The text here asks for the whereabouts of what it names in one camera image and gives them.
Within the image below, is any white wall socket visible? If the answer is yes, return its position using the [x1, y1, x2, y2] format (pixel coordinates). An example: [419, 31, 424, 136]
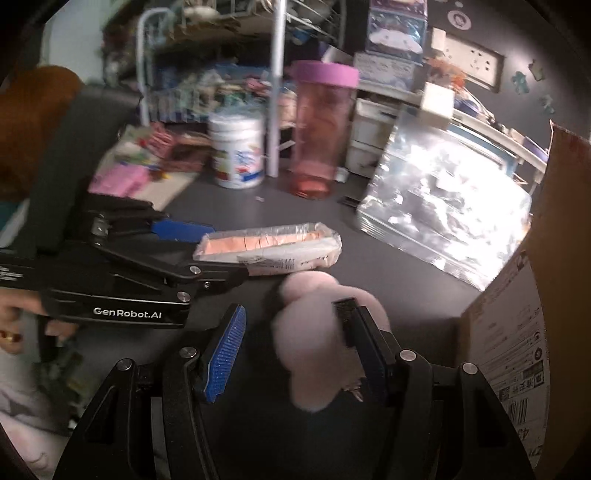
[431, 28, 505, 93]

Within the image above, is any white charger cube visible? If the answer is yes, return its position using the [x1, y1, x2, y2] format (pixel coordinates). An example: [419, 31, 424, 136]
[420, 82, 455, 121]

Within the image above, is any plastic pink white packet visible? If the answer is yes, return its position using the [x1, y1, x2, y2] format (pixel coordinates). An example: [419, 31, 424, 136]
[193, 220, 343, 278]

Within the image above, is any grey white clothing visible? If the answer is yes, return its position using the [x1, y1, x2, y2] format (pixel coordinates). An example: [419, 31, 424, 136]
[0, 355, 88, 467]

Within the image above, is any blue character box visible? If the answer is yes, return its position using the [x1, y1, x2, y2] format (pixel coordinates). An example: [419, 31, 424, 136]
[367, 0, 430, 58]

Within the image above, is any white labelled box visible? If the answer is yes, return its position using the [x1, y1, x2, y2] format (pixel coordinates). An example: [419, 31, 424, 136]
[353, 52, 416, 88]

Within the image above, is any pink patterned box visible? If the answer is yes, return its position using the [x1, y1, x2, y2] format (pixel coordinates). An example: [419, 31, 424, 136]
[88, 164, 151, 197]

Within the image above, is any white desk organizer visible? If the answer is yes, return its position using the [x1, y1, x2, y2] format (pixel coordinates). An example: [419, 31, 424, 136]
[344, 83, 550, 181]

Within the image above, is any white wire rack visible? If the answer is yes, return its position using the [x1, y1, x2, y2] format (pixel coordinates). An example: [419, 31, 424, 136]
[104, 0, 347, 178]

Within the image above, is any cardboard box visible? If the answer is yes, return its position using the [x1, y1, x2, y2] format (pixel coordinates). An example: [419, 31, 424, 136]
[459, 120, 591, 480]

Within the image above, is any pink tumbler purple lid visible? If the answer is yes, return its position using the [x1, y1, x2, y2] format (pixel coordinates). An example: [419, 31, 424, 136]
[288, 60, 361, 200]

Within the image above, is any round portrait sticker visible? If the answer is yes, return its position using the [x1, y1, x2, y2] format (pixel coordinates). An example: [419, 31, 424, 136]
[447, 8, 472, 31]

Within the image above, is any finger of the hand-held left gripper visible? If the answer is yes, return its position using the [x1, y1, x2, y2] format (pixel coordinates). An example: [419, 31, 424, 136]
[95, 239, 249, 297]
[88, 194, 216, 244]

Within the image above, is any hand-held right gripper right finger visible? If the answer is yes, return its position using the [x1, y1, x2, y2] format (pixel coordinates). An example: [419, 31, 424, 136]
[332, 298, 536, 480]

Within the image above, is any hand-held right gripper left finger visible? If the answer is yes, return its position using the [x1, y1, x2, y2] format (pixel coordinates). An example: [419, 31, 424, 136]
[53, 304, 250, 480]

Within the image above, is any person's left hand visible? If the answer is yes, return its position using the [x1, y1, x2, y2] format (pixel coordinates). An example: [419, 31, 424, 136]
[0, 294, 80, 356]

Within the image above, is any pink fluffy puff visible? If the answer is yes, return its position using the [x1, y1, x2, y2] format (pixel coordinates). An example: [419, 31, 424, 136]
[272, 272, 393, 414]

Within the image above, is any white plastic jar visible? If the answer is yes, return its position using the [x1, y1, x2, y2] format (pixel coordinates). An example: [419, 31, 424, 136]
[208, 113, 267, 189]

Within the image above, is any stack of clear zip bags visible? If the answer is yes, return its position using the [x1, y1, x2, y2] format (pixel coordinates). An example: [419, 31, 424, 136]
[355, 111, 534, 291]

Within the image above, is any anime printed box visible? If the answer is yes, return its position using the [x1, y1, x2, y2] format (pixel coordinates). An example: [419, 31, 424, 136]
[152, 65, 278, 123]

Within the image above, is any reddish brown hair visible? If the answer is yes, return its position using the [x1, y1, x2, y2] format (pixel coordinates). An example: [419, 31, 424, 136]
[0, 65, 88, 204]

